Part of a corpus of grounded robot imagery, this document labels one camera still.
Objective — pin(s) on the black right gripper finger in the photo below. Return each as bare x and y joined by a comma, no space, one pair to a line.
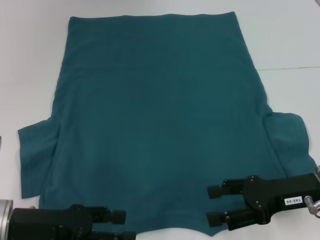
217,192
217,218

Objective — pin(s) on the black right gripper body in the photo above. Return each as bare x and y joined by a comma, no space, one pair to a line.
275,192

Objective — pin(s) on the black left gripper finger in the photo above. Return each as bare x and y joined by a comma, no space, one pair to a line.
117,217
117,236

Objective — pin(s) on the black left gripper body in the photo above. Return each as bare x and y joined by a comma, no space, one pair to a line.
50,225

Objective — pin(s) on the teal blue t-shirt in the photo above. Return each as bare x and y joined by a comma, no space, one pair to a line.
160,100

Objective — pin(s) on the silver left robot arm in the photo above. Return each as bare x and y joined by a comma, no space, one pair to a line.
5,215

